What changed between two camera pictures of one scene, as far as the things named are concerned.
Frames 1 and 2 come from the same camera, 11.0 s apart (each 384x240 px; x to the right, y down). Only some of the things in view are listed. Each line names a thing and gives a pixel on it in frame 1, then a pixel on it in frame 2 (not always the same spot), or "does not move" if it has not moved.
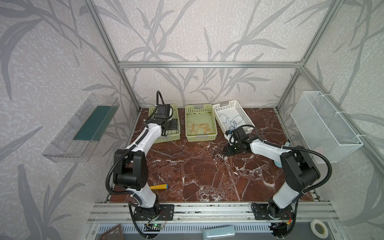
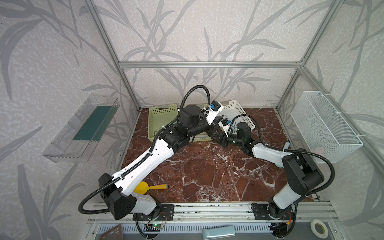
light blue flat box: x=225 y=231 does not move
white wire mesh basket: x=322 y=129 does not move
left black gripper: x=172 y=125 → x=210 y=128
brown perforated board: x=115 y=233 does not move
